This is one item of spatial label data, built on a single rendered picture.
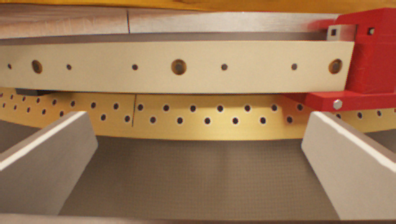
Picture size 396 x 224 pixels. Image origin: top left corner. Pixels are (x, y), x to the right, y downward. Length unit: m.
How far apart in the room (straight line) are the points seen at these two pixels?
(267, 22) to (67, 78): 0.22
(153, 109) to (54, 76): 0.11
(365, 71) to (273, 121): 0.10
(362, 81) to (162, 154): 0.22
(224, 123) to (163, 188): 0.10
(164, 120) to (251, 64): 0.12
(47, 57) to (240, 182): 0.24
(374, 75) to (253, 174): 0.15
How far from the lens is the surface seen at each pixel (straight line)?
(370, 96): 0.24
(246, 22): 0.23
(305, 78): 0.21
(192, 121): 0.23
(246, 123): 0.24
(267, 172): 0.25
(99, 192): 0.28
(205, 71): 0.18
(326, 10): 0.32
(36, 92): 0.31
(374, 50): 0.23
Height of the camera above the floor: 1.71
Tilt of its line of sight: 19 degrees down
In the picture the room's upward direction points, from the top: straight up
